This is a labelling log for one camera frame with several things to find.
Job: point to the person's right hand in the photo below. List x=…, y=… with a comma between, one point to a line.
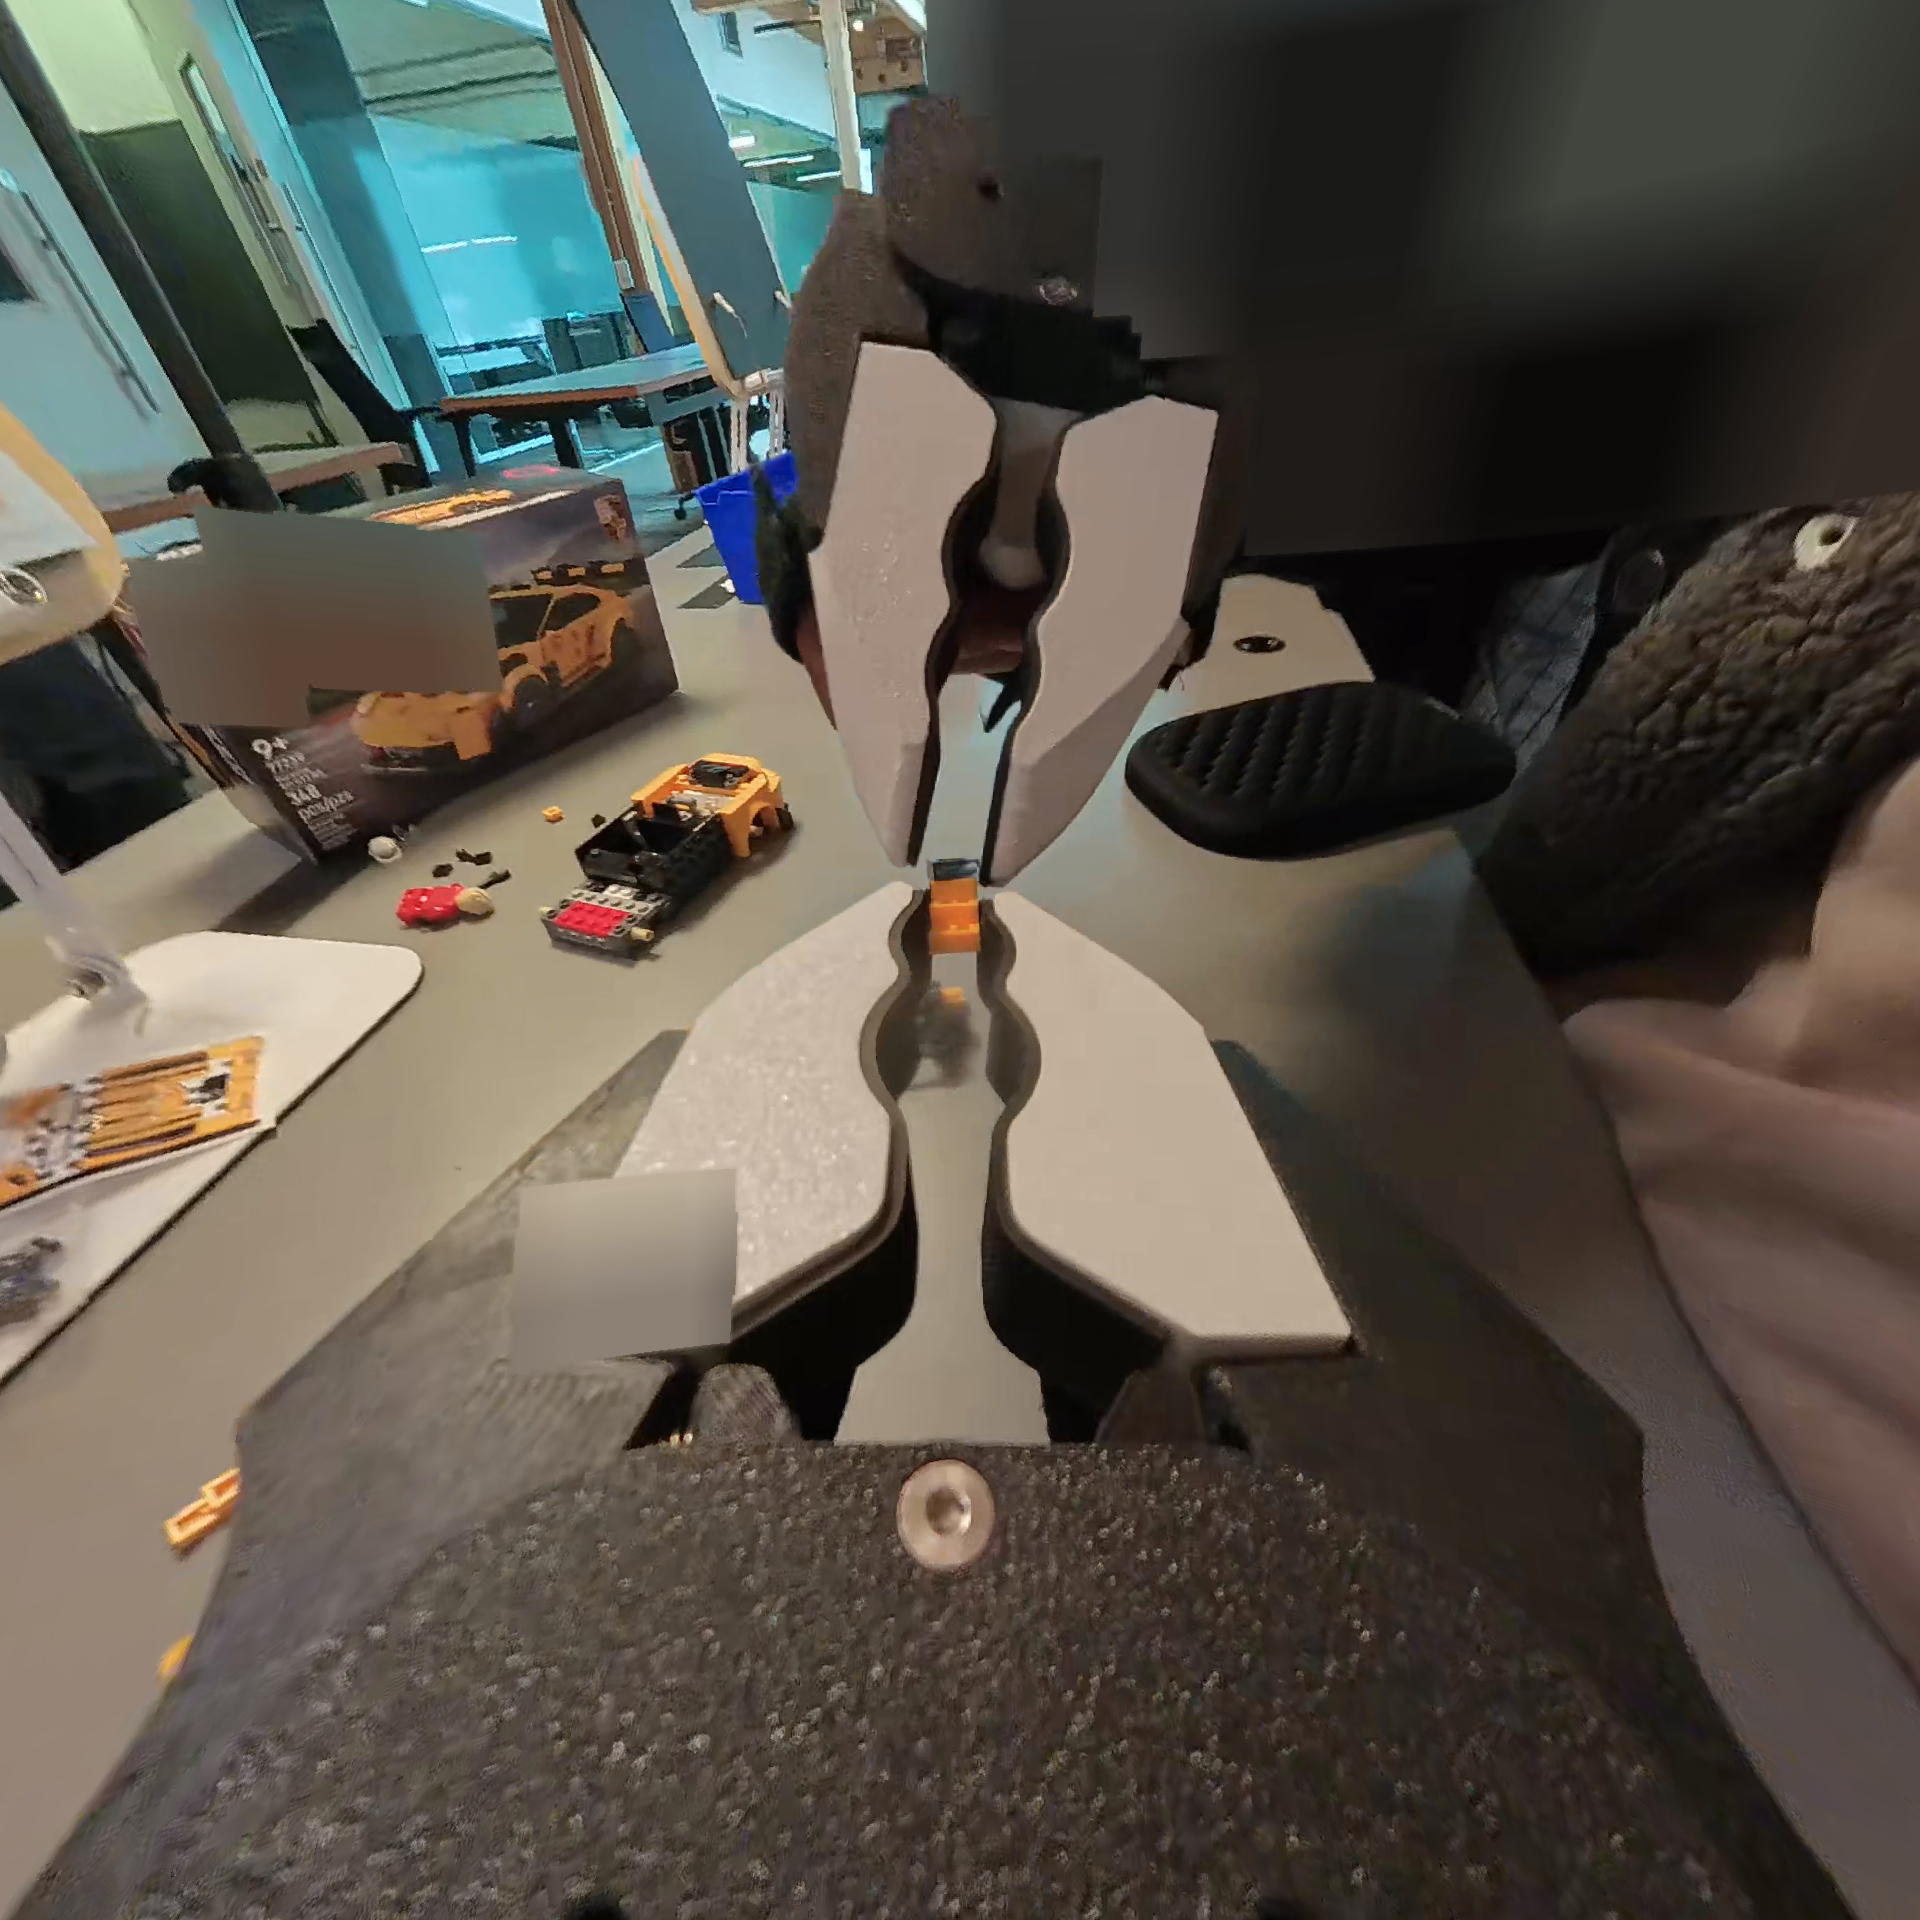
x=820, y=662

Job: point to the person's pink shirt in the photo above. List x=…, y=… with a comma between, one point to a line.
x=1799, y=1170

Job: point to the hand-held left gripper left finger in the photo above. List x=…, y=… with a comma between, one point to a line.
x=780, y=1065

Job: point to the red lego minifigure piece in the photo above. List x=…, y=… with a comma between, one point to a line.
x=428, y=904

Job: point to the partly built lego car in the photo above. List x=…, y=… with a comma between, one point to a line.
x=675, y=855

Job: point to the black lego frame assembly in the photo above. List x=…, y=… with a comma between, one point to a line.
x=946, y=1036

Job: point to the blue plastic bin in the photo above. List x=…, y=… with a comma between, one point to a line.
x=743, y=525

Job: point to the wooden book stand white base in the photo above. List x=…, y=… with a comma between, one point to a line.
x=226, y=991

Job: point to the pile of small lego pieces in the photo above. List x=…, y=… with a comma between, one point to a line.
x=203, y=1506

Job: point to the background office table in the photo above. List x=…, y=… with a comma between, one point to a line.
x=255, y=480
x=601, y=383

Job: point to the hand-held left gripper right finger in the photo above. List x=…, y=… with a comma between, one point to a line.
x=1155, y=1170

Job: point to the person's plaid cloth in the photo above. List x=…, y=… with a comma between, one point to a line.
x=1546, y=645

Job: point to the person's dark fleece jacket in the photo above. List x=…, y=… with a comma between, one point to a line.
x=1694, y=721

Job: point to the clear bag of black parts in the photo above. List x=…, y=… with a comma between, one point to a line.
x=31, y=1282

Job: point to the lego set cardboard box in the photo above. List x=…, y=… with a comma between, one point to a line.
x=586, y=600

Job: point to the black metal pole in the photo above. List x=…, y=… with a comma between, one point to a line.
x=149, y=301

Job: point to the black mesh chair armrest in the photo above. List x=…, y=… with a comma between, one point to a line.
x=1321, y=764

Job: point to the orange stepped lego brick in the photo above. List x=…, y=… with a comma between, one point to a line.
x=955, y=917

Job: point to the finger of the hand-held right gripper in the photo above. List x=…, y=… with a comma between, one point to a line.
x=886, y=569
x=1126, y=569

